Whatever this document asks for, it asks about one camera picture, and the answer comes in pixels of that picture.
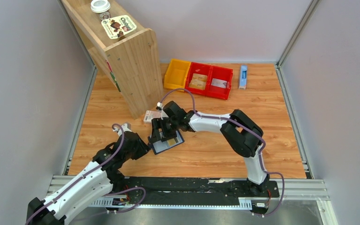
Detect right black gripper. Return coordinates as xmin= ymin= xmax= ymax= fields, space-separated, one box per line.
xmin=150 ymin=117 xmax=179 ymax=144

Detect gold credit card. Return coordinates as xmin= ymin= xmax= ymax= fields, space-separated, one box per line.
xmin=167 ymin=138 xmax=179 ymax=147

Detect navy blue card holder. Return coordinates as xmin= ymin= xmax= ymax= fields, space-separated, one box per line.
xmin=148 ymin=130 xmax=184 ymax=155

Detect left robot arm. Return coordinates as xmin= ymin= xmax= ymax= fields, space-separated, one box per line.
xmin=26 ymin=131 xmax=150 ymax=225

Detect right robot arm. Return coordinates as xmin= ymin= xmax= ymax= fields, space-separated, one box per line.
xmin=148 ymin=101 xmax=270 ymax=196

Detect tan cards in bin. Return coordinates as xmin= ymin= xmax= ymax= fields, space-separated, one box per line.
xmin=188 ymin=73 xmax=208 ymax=90

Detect silver card in bin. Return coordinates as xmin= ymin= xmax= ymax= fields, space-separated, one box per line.
xmin=211 ymin=78 xmax=228 ymax=89

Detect red patterned tissue pack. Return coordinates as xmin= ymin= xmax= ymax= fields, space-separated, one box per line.
xmin=143 ymin=110 xmax=161 ymax=123

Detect yellow plastic bin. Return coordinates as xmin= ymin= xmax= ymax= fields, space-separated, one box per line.
xmin=163 ymin=59 xmax=191 ymax=90

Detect red plastic bin left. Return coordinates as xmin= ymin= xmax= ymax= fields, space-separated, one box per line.
xmin=185 ymin=62 xmax=211 ymax=96

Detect red plastic bin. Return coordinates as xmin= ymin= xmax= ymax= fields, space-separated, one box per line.
xmin=185 ymin=62 xmax=211 ymax=96
xmin=206 ymin=66 xmax=233 ymax=100

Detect wooden shelf unit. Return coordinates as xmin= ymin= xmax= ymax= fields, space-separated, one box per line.
xmin=62 ymin=0 xmax=164 ymax=119

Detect red plastic bin right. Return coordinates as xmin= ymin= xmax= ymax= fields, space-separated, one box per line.
xmin=206 ymin=66 xmax=233 ymax=100

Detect blue white toothpaste box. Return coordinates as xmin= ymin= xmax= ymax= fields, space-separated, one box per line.
xmin=239 ymin=65 xmax=248 ymax=90

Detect Chobani yogurt lid pack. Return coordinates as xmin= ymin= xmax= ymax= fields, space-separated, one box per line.
xmin=101 ymin=15 xmax=137 ymax=39

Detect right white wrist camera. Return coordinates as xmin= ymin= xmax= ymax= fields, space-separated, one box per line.
xmin=156 ymin=102 xmax=168 ymax=119

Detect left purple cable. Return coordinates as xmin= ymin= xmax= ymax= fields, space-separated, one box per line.
xmin=24 ymin=123 xmax=125 ymax=225

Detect purple cable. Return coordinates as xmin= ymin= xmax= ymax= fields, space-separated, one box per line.
xmin=158 ymin=88 xmax=285 ymax=217
xmin=24 ymin=123 xmax=125 ymax=225

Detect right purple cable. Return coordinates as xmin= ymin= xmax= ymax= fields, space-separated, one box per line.
xmin=158 ymin=88 xmax=285 ymax=217

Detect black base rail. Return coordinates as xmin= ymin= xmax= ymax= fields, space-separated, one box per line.
xmin=106 ymin=177 xmax=284 ymax=214

